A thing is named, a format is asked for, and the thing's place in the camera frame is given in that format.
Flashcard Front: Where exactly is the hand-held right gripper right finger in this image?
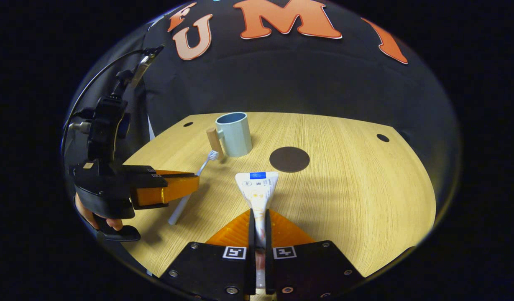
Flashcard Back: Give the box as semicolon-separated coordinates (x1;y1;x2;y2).
264;208;366;301

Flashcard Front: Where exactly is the blue cup with wooden handle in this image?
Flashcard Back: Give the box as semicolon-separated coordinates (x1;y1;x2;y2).
206;112;253;158

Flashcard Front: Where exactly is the white toothpaste tube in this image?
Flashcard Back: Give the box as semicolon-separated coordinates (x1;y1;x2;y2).
235;171;279;289

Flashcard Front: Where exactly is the black backdrop cloth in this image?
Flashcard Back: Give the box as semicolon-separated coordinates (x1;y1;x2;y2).
64;0;460;197

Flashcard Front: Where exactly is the dark round coaster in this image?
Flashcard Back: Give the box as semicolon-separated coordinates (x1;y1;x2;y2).
269;146;310;173

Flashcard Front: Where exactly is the black cable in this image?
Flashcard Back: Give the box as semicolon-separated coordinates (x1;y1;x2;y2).
61;48;157;147

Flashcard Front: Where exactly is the white toothbrush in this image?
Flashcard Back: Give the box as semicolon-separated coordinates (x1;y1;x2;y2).
168;150;220;225

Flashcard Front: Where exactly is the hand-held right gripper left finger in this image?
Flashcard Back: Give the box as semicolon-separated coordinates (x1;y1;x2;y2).
160;208;257;301

